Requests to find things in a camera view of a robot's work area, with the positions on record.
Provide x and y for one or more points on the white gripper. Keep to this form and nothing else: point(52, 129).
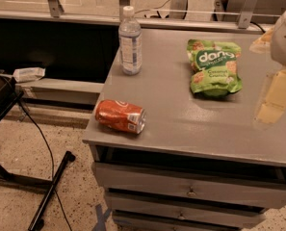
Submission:
point(285, 38)

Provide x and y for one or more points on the green rice chip bag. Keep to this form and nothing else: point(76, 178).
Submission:
point(215, 67)

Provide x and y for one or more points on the clear plastic water bottle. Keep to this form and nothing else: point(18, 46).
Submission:
point(130, 42)

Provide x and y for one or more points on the grey drawer cabinet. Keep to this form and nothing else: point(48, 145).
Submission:
point(237, 169)

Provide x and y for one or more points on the orange soda can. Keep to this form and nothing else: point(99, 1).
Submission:
point(121, 116)

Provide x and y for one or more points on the black stand with legs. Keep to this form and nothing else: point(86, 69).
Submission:
point(10, 97)

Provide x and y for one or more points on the metal railing frame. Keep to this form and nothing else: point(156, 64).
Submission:
point(158, 13)

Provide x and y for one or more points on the top drawer metal handle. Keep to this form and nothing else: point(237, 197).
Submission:
point(191, 192)

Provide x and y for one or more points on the drawer metal handle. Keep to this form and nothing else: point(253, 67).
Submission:
point(180, 216)
point(191, 192)

